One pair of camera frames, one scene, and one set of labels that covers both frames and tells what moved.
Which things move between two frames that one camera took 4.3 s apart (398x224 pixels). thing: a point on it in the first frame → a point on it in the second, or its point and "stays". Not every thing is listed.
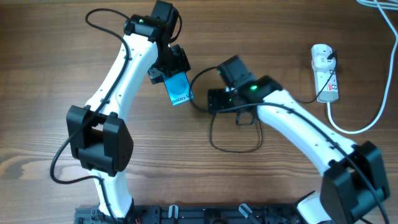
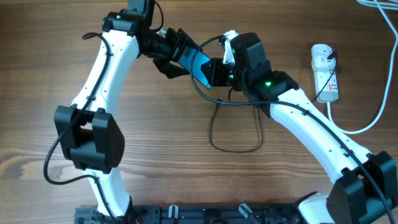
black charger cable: x=297 y=102 → x=323 y=87
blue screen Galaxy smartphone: x=178 y=88 → x=193 y=60
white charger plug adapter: x=321 y=63 stays
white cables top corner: x=387 y=4 stays
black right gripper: x=221 y=95 → x=216 y=65
